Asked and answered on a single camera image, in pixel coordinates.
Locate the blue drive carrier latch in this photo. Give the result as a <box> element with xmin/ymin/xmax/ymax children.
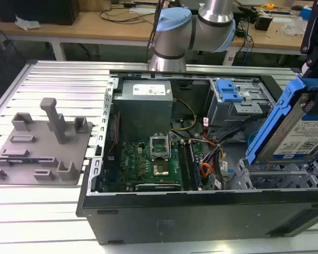
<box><xmin>216</xmin><ymin>79</ymin><xmax>244</xmax><ymax>103</ymax></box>

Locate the clear plastic bag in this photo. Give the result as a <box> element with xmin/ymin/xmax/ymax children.
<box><xmin>281</xmin><ymin>17</ymin><xmax>308</xmax><ymax>35</ymax></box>

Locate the orange multicolour wire bundle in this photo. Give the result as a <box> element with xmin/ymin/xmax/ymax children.
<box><xmin>200</xmin><ymin>162</ymin><xmax>216</xmax><ymax>180</ymax></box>

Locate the black RAM stick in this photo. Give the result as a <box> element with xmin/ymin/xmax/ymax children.
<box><xmin>188</xmin><ymin>141</ymin><xmax>202</xmax><ymax>190</ymax></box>

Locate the hanging blue cable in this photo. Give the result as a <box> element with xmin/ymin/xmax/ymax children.
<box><xmin>243</xmin><ymin>23</ymin><xmax>255</xmax><ymax>63</ymax></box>

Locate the yellow and black power cable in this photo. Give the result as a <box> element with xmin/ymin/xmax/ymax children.
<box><xmin>170</xmin><ymin>98</ymin><xmax>198</xmax><ymax>132</ymax></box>

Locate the grey power supply unit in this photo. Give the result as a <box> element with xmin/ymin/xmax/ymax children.
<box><xmin>112</xmin><ymin>80</ymin><xmax>174</xmax><ymax>136</ymax></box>

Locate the green motherboard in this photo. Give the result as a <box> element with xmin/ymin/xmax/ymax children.
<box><xmin>103</xmin><ymin>140</ymin><xmax>202</xmax><ymax>192</ymax></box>

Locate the black cable bundle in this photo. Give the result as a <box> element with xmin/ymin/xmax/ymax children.
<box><xmin>201</xmin><ymin>124</ymin><xmax>255</xmax><ymax>166</ymax></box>

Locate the wooden desk with clutter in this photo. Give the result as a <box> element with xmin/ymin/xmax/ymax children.
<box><xmin>227</xmin><ymin>2</ymin><xmax>308</xmax><ymax>64</ymax></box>

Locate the RAM stick with blue strip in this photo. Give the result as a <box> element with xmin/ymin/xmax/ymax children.
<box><xmin>0</xmin><ymin>158</ymin><xmax>55</xmax><ymax>163</ymax></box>

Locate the grey parts rack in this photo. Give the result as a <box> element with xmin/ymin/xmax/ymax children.
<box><xmin>0</xmin><ymin>97</ymin><xmax>94</xmax><ymax>186</ymax></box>

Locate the metal drive cage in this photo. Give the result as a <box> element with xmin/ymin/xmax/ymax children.
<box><xmin>206</xmin><ymin>78</ymin><xmax>278</xmax><ymax>128</ymax></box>

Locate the metal socket cover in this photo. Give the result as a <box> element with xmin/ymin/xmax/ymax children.
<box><xmin>149</xmin><ymin>134</ymin><xmax>170</xmax><ymax>161</ymax></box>

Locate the crumpled white plastic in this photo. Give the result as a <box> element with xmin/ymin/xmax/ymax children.
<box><xmin>14</xmin><ymin>15</ymin><xmax>41</xmax><ymax>31</ymax></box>

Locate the hard disk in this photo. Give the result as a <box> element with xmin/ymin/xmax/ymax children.
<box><xmin>245</xmin><ymin>75</ymin><xmax>318</xmax><ymax>165</ymax></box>

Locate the black graphics card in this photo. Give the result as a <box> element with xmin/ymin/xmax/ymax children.
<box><xmin>134</xmin><ymin>183</ymin><xmax>182</xmax><ymax>192</ymax></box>

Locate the thin red wire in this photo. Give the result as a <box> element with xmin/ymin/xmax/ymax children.
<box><xmin>108</xmin><ymin>111</ymin><xmax>121</xmax><ymax>155</ymax></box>

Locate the wooden desk with white legs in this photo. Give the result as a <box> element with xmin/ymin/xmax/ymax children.
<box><xmin>0</xmin><ymin>7</ymin><xmax>160</xmax><ymax>62</ymax></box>

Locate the metal disk bay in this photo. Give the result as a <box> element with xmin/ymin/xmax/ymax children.
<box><xmin>228</xmin><ymin>157</ymin><xmax>318</xmax><ymax>190</ymax></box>

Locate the large black box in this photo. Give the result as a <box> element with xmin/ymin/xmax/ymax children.
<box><xmin>0</xmin><ymin>0</ymin><xmax>80</xmax><ymax>26</ymax></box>

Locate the small black device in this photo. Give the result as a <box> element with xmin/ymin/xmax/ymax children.
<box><xmin>254</xmin><ymin>14</ymin><xmax>272</xmax><ymax>31</ymax></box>

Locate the CPU socket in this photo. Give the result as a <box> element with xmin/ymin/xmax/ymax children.
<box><xmin>152</xmin><ymin>163</ymin><xmax>171</xmax><ymax>177</ymax></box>

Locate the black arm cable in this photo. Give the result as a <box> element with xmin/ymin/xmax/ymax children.
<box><xmin>145</xmin><ymin>0</ymin><xmax>166</xmax><ymax>63</ymax></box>

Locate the thin metal locking lever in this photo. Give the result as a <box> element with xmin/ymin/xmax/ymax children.
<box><xmin>167</xmin><ymin>131</ymin><xmax>173</xmax><ymax>162</ymax></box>

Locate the blue cardboard box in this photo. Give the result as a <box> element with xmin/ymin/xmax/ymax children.
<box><xmin>298</xmin><ymin>5</ymin><xmax>312</xmax><ymax>19</ymax></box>

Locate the black open PC case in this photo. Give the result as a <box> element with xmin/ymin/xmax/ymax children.
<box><xmin>76</xmin><ymin>69</ymin><xmax>318</xmax><ymax>246</ymax></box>

